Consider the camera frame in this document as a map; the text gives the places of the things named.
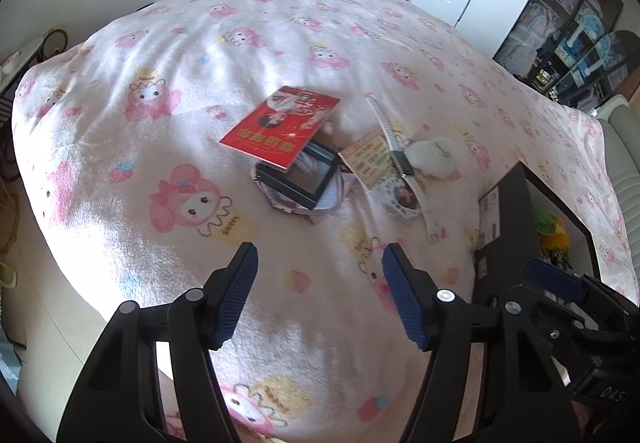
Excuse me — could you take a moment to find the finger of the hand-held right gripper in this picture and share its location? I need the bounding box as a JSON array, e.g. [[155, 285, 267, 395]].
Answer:
[[525, 258, 640, 324], [537, 310, 631, 406]]

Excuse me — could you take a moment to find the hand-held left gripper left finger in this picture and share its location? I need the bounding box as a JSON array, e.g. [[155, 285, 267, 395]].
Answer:
[[56, 242, 259, 443]]

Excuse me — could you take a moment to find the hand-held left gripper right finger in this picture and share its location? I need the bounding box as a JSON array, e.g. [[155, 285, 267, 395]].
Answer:
[[381, 243, 583, 443]]

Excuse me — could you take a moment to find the black cardboard box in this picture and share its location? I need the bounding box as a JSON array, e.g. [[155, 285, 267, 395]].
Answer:
[[472, 162, 601, 309]]

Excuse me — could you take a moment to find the white smart watch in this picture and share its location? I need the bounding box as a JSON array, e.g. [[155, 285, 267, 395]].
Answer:
[[366, 93, 446, 244]]

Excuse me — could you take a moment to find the yellow green toy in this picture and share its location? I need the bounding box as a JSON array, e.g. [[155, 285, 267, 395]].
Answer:
[[532, 208, 573, 269]]

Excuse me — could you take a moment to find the round photo badge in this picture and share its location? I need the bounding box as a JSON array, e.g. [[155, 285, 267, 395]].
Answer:
[[372, 178, 426, 221]]

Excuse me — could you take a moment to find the white plush ball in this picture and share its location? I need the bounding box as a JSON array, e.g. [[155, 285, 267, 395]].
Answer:
[[404, 136, 457, 181]]

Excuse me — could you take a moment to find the colourful sticker card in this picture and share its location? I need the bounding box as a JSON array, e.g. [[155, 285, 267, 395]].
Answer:
[[338, 133, 393, 191]]

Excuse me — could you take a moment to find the red photo card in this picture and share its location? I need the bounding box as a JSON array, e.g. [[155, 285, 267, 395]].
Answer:
[[219, 86, 342, 171]]

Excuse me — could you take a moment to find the dark oval glass panel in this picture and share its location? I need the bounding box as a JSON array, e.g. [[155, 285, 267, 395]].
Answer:
[[550, 30, 632, 99]]

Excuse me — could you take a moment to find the pink cartoon printed blanket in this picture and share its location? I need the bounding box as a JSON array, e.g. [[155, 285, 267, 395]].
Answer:
[[11, 0, 633, 443]]

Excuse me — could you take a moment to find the small side table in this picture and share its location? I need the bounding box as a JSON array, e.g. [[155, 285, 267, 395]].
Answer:
[[0, 28, 68, 96]]

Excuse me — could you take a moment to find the grey padded bed frame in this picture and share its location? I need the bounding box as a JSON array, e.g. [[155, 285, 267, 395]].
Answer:
[[597, 96, 640, 244]]

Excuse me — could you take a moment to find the black square frame box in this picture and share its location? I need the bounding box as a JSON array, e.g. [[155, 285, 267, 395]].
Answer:
[[256, 140, 341, 210]]

